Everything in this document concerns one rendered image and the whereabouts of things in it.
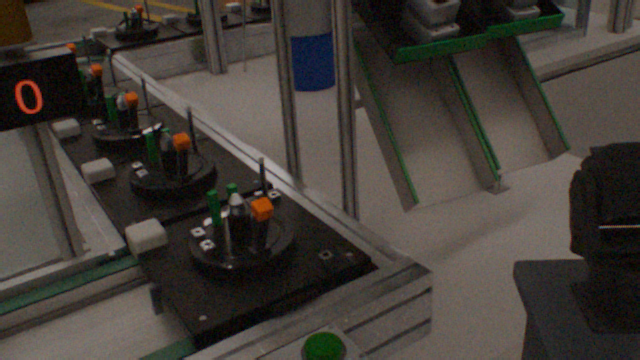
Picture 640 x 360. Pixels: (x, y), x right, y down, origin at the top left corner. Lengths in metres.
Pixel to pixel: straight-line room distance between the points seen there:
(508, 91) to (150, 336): 0.64
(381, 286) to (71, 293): 0.40
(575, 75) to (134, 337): 1.61
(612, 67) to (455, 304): 1.47
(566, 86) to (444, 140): 1.18
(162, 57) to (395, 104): 1.17
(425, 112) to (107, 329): 0.52
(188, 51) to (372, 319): 1.38
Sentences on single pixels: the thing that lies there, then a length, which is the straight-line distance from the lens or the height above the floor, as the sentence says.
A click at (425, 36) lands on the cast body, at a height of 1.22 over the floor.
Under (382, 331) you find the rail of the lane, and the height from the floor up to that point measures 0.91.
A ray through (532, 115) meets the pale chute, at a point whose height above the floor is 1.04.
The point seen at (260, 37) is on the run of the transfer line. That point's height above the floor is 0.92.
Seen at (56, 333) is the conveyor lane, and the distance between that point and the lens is 0.83.
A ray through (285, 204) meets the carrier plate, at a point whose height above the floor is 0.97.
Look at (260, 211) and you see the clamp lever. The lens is 0.67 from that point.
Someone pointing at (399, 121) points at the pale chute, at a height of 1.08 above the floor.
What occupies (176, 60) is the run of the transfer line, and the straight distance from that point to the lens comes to 1.95.
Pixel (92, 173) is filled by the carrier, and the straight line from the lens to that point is 1.05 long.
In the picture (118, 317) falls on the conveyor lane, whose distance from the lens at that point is 0.82.
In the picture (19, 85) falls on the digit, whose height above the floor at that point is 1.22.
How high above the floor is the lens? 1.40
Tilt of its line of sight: 28 degrees down
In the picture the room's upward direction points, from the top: 4 degrees counter-clockwise
